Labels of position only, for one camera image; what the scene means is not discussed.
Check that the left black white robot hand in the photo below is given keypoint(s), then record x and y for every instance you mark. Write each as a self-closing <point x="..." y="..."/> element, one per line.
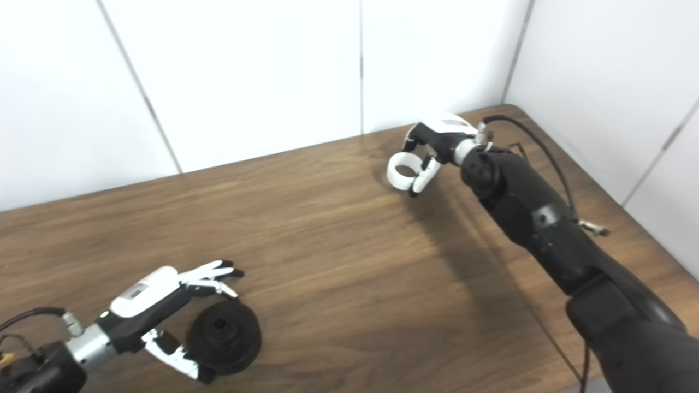
<point x="142" y="297"/>

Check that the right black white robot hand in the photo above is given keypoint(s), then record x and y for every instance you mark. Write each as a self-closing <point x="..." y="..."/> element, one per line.
<point x="442" y="134"/>

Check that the round black plastic part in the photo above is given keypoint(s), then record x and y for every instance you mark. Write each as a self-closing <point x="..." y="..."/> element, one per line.
<point x="240" y="349"/>

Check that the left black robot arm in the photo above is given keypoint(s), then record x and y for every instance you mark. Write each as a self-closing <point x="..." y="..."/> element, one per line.
<point x="49" y="365"/>

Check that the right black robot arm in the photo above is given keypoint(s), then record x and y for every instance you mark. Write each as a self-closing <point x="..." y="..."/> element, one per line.
<point x="546" y="229"/>

